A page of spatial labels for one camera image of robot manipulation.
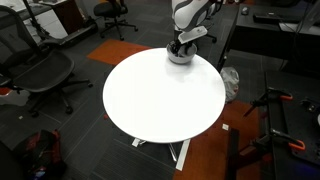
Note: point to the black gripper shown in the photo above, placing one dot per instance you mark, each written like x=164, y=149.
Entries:
x=180, y=49

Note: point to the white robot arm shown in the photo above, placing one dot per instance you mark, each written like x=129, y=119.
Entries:
x=186, y=13

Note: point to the white bowl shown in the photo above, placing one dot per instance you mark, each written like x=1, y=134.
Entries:
x=181, y=60

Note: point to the white plastic bag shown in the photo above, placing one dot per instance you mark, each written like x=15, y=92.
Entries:
x=230, y=81

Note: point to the grey computer mouse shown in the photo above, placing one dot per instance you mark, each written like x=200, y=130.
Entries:
x=245, y=10

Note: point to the black swivel office chair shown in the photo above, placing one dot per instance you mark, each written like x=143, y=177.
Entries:
x=110, y=8

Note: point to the small white paper scrap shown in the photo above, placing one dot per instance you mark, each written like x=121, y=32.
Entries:
x=225, y=126

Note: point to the black keyboard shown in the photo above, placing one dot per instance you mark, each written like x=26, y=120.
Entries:
x=266, y=17

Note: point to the white table base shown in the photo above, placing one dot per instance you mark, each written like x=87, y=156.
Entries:
x=183, y=155

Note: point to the black electric scooter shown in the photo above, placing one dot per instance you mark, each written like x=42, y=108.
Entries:
x=73, y=33

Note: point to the brown wooden cabinet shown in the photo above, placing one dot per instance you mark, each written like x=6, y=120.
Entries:
x=68, y=15

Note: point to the white long desk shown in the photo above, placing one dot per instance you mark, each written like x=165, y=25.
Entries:
x=53, y=23

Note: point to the grey mesh office chair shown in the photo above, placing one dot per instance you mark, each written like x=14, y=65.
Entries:
x=43, y=71

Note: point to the black work table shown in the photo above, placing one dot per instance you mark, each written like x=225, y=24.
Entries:
x=293, y=133

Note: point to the small black table device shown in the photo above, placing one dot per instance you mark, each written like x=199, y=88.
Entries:
x=310, y=105

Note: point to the red black backpack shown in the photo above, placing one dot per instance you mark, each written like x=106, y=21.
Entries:
x=43, y=153

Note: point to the white red floor object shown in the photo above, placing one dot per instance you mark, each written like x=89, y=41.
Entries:
x=13, y=98

